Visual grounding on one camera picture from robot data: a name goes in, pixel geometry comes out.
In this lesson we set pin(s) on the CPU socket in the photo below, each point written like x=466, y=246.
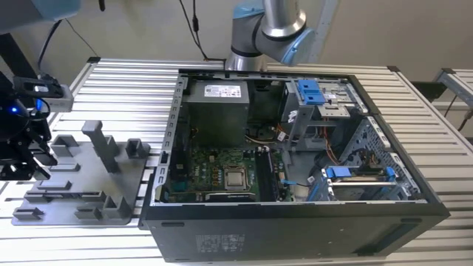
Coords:
x=232, y=167

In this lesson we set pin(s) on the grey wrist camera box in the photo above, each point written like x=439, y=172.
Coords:
x=61, y=101

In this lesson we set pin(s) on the aluminium side table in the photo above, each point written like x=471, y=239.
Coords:
x=459, y=83

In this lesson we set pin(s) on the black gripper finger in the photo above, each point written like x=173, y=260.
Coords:
x=19, y=173
x=43, y=133

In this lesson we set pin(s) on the green motherboard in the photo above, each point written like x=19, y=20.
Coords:
x=202, y=166

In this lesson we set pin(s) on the black wall hanging rod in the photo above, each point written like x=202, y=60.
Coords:
x=102, y=5

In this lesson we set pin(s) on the grey plastic parts rack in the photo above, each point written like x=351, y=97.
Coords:
x=89, y=183

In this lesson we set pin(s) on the black graphics card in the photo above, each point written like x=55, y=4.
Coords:
x=230, y=197

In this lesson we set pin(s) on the grey metal drive cage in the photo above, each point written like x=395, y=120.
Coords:
x=299, y=130

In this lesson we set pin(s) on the black RAM slot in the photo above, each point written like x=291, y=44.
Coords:
x=274, y=177

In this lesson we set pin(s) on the black table corner cap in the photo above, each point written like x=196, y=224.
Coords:
x=448, y=70
x=395, y=69
x=94, y=59

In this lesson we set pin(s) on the silver CPU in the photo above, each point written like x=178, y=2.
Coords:
x=236, y=180

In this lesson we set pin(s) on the hard disk in blue carrier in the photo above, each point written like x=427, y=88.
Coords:
x=338, y=171

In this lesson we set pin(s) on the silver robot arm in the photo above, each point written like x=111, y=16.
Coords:
x=280, y=22

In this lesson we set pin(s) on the black PC case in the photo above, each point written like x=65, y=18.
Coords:
x=259, y=235

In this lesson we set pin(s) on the blue drive bay latches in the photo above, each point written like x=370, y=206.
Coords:
x=308, y=91

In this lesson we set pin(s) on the black box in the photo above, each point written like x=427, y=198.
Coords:
x=428, y=91

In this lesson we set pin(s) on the grey power supply unit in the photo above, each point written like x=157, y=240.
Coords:
x=218, y=122

